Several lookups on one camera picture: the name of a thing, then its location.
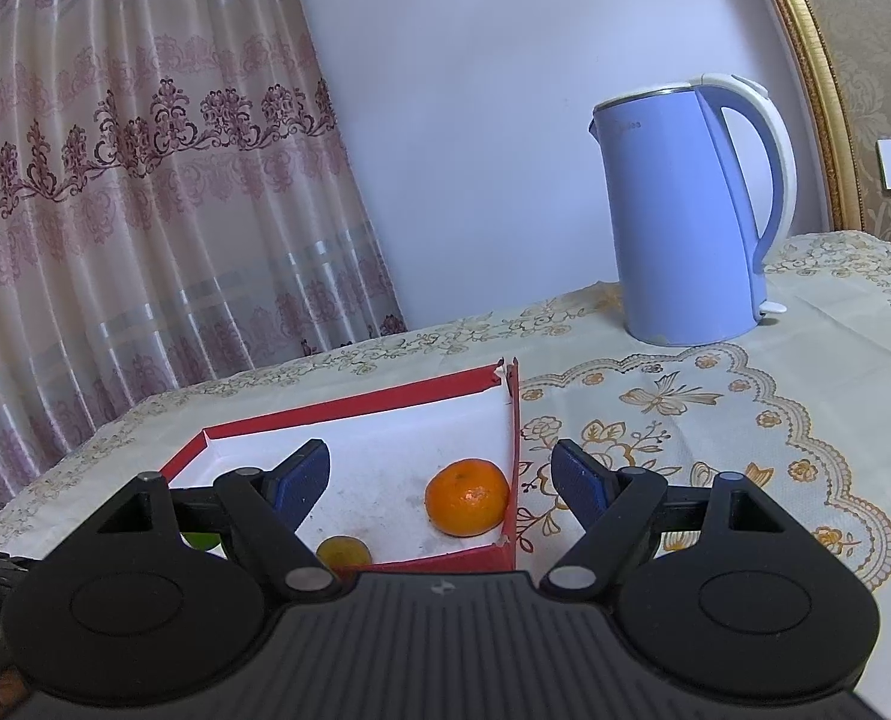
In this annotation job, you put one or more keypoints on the red shallow cardboard tray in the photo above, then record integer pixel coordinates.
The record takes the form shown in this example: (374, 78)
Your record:
(384, 447)

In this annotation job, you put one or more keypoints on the pink patterned curtain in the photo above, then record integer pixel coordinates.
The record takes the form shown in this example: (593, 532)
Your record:
(176, 205)

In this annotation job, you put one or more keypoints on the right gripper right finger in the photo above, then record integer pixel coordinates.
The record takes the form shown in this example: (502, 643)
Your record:
(624, 515)

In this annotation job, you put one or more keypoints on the blue electric kettle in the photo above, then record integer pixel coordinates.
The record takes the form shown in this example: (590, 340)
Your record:
(690, 256)

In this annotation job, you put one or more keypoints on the small yellow fruit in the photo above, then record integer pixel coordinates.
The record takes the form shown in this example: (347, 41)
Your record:
(342, 553)

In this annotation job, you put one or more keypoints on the gold mirror frame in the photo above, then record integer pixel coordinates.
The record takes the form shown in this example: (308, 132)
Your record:
(826, 108)

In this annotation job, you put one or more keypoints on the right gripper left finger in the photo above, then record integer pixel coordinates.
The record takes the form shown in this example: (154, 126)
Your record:
(256, 515)

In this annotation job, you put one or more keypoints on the cream embroidered tablecloth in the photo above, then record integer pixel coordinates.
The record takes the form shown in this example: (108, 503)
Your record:
(801, 405)

